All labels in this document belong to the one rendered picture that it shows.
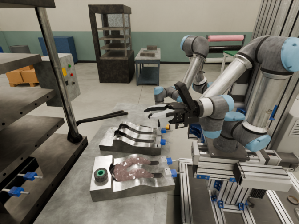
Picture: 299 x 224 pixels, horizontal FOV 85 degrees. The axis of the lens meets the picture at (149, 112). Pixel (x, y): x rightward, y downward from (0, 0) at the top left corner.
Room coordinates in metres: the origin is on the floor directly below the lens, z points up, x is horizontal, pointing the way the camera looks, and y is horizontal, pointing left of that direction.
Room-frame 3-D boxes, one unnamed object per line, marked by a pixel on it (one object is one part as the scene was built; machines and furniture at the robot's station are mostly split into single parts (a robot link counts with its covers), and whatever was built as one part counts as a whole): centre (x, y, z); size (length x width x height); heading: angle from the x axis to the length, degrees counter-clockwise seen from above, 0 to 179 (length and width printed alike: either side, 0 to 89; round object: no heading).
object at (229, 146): (0.82, -0.49, 1.09); 0.15 x 0.15 x 0.10
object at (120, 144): (1.11, 0.14, 0.87); 0.50 x 0.26 x 0.14; 82
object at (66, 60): (1.42, 0.81, 0.73); 0.30 x 0.22 x 1.47; 172
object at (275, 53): (0.69, -0.53, 1.41); 0.15 x 0.12 x 0.55; 19
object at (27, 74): (4.97, 3.49, 0.37); 1.20 x 0.82 x 0.74; 95
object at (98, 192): (0.75, 0.11, 0.85); 0.50 x 0.26 x 0.11; 99
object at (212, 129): (0.62, -0.28, 1.33); 0.11 x 0.08 x 0.11; 19
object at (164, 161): (0.85, -0.15, 0.85); 0.13 x 0.05 x 0.05; 99
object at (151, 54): (5.58, 0.00, 0.46); 1.90 x 0.70 x 0.92; 177
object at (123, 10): (5.66, 1.05, 1.03); 1.54 x 0.94 x 2.06; 177
